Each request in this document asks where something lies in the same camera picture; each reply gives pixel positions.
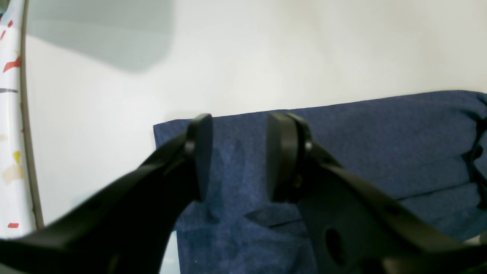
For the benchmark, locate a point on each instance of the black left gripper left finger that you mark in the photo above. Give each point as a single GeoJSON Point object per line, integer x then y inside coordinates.
{"type": "Point", "coordinates": [125, 227]}

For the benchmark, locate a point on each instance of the terrazzo patterned side board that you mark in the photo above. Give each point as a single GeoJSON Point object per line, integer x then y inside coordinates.
{"type": "Point", "coordinates": [18, 194]}

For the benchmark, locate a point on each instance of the blue t-shirt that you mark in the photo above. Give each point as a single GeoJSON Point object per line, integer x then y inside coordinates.
{"type": "Point", "coordinates": [427, 150]}

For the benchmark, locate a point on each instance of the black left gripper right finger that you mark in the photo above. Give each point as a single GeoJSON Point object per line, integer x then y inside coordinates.
{"type": "Point", "coordinates": [354, 227]}

